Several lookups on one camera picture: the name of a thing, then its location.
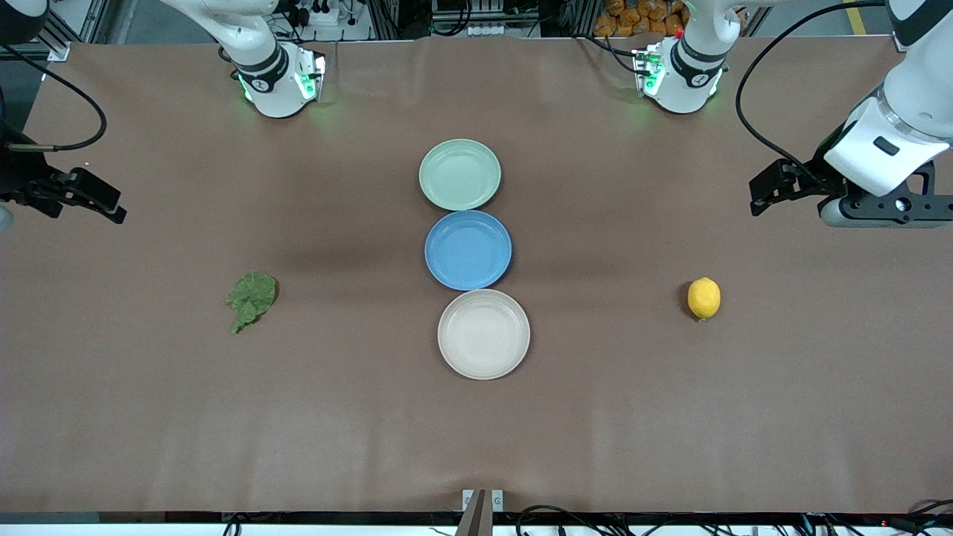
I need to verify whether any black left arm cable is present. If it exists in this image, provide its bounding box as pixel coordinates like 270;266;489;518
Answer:
735;0;890;173

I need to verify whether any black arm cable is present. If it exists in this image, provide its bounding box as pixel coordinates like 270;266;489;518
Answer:
735;0;890;173
0;43;107;153

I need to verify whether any aluminium frame corner profile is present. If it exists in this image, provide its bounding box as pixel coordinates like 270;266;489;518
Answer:
28;0;112;63

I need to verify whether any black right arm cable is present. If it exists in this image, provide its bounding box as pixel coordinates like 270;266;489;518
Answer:
0;43;107;153

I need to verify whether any light green plate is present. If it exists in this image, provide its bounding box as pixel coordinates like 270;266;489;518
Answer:
418;138;502;211

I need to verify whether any blue plate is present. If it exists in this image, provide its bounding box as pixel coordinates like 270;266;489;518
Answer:
424;210;513;291

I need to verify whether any brown table cover sheet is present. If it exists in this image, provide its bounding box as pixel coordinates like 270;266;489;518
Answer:
0;36;953;516

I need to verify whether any beige plate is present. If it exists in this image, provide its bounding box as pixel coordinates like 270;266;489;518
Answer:
437;289;531;381

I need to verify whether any yellow lemon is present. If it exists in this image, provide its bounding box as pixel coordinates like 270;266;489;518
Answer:
687;277;721;322

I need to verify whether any metal camera stand bracket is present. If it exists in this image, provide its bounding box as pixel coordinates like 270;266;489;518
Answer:
462;488;505;536

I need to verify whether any bag of oranges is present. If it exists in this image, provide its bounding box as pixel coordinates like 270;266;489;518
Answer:
593;0;687;38

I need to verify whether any white power strip with plugs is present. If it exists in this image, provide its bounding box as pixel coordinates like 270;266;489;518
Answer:
287;0;351;28

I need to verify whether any green lettuce leaf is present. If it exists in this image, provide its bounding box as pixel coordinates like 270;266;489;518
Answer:
226;271;278;335

